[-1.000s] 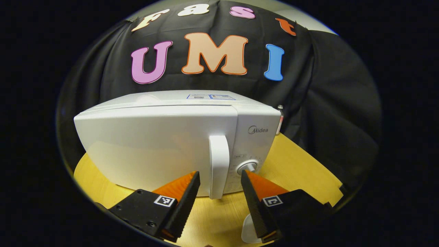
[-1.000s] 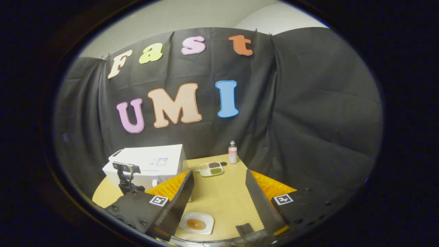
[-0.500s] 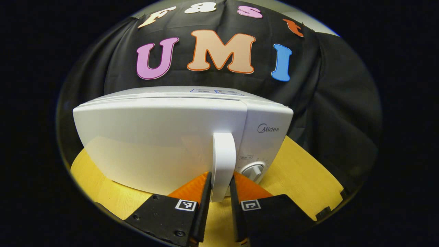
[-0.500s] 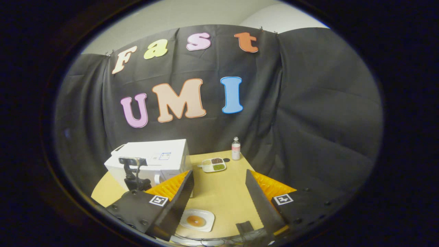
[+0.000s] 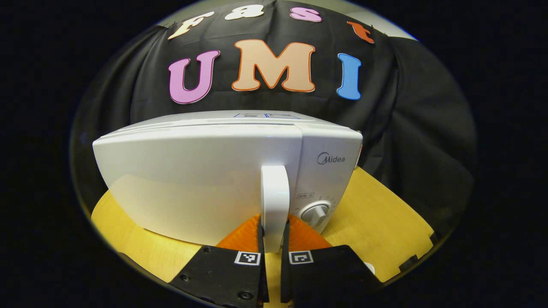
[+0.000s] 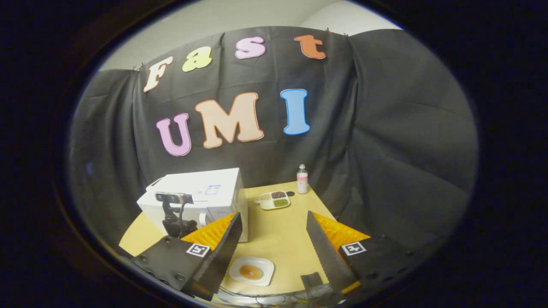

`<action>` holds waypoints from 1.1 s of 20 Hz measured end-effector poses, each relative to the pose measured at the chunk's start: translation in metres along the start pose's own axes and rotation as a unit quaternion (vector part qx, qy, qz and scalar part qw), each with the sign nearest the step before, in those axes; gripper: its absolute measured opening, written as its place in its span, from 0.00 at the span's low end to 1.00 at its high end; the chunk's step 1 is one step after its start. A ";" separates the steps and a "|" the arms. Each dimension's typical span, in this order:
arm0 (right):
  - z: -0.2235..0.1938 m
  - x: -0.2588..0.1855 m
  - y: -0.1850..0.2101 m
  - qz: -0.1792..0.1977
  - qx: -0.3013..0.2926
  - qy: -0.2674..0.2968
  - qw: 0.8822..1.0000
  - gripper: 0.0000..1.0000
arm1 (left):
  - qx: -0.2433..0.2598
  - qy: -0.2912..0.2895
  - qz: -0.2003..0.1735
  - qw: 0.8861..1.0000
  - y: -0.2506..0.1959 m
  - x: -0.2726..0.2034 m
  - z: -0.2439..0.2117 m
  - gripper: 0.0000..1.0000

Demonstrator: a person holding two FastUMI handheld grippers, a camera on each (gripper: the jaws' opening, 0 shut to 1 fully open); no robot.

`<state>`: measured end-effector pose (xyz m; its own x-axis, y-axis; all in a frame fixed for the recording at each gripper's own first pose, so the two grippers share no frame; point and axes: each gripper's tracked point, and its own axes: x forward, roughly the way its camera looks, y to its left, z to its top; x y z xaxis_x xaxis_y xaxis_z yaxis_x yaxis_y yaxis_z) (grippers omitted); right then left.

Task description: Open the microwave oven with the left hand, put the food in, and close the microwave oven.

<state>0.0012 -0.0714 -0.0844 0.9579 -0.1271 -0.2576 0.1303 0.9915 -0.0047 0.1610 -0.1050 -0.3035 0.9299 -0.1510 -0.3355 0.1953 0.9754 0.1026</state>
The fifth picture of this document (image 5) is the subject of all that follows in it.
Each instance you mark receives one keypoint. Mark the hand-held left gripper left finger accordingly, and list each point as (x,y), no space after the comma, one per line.
(218,273)

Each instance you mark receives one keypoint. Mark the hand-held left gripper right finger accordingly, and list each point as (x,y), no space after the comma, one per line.
(325,273)

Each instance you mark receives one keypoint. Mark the white microwave oven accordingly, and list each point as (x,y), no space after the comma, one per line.
(192,171)

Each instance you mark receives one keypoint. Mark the white square plate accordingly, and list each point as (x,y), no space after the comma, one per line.
(370,268)

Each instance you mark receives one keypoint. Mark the black backdrop cloth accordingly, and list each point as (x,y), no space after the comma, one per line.
(406,107)

